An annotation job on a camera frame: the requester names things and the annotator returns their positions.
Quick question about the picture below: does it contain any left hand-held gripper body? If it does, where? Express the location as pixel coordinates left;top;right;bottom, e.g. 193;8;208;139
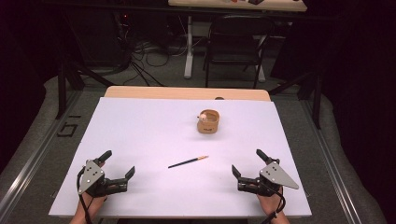
77;159;130;198

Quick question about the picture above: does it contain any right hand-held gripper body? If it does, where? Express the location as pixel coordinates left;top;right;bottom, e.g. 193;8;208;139
237;157;300;198

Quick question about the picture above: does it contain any dark pencil with orange end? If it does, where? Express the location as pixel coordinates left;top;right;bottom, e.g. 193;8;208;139
167;155;210;170

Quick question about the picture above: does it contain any wooden pen holder with figure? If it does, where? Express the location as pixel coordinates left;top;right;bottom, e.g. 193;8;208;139
196;108;221;135

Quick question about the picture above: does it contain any person's left hand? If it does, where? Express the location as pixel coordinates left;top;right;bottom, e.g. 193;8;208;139
74;193;108;218

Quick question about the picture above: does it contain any person's right hand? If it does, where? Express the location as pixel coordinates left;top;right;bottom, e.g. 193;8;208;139
256;186;286;217

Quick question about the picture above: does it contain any white sheet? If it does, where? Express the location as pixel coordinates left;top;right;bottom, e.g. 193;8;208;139
48;96;313;218

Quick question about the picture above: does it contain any black metal stand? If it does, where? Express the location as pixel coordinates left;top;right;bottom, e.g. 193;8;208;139
55;58;117;120
268;70;322;131

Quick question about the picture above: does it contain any light wooden table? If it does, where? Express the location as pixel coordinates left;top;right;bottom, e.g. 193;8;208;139
104;85;272;103

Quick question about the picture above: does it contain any black folding chair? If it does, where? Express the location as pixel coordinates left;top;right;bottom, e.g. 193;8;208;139
203;14;276;90

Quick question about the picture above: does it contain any dark curtain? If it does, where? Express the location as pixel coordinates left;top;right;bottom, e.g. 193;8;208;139
0;0;64;174
270;0;396;220

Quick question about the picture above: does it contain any black device with red light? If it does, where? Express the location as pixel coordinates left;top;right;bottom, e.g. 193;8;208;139
113;11;135;42

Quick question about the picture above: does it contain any wooden desk with white legs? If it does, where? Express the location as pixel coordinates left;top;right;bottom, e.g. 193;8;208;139
167;0;308;84

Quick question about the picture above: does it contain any left hand-held gripper black cable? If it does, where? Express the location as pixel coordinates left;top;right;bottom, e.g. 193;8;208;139
76;167;94;224

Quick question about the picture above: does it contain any hand-held gripper black cable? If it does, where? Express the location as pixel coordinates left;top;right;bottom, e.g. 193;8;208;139
76;167;94;224
260;186;287;224

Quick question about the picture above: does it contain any right hand-held gripper black cable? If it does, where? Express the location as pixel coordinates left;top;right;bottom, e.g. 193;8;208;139
260;186;287;224

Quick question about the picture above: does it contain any aluminium floor rail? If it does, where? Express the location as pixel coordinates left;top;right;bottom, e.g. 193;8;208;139
300;99;364;224
0;90;84;217

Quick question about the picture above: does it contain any bundle of black floor cables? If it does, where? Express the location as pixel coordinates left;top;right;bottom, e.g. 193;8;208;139
116;39;189;88

